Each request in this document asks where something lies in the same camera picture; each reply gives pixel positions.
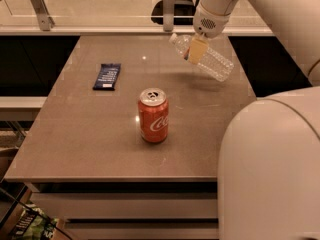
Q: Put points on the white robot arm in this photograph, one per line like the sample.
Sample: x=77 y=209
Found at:
x=269 y=161

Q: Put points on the green snack bag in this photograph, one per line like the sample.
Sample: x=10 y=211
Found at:
x=33 y=224

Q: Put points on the lower grey table drawer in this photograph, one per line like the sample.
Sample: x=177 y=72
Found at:
x=143 y=231

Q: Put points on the middle metal railing bracket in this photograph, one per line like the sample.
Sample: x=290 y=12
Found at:
x=168 y=15

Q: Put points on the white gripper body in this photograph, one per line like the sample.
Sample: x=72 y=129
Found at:
x=207 y=24

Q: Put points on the dark blue snack bar wrapper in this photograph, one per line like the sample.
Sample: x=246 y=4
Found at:
x=107 y=77

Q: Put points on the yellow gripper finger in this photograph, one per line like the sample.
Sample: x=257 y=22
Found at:
x=198 y=47

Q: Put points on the left metal railing bracket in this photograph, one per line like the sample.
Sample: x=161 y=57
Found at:
x=45 y=21

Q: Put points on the grey table drawer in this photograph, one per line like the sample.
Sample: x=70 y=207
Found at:
x=128 y=205
x=143 y=231

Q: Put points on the red cola can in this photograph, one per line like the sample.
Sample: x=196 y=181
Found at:
x=153 y=108

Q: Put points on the metal railing bracket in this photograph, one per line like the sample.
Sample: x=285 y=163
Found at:
x=168 y=15
x=45 y=21

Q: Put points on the black office chair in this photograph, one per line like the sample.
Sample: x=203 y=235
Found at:
x=183 y=11

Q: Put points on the clear plastic water bottle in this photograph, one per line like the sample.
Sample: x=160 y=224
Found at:
x=212 y=62

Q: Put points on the upper grey table drawer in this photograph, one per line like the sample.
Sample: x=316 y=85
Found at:
x=128 y=205

